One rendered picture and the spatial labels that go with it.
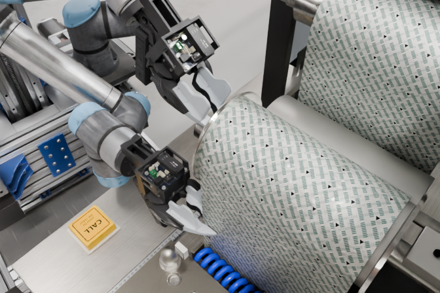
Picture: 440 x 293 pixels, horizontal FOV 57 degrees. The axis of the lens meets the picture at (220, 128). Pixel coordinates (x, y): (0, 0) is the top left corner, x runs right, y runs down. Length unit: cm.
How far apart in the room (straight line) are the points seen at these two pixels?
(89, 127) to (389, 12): 53
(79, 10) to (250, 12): 207
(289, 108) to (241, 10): 260
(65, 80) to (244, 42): 211
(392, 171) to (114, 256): 57
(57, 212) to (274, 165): 144
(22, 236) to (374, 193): 155
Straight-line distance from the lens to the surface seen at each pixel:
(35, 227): 184
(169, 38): 57
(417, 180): 61
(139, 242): 90
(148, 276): 72
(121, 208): 95
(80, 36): 132
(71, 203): 185
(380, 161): 62
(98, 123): 77
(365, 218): 46
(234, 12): 319
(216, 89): 60
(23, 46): 90
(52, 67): 90
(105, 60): 137
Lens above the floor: 169
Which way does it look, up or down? 48 degrees down
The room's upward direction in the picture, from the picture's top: straight up
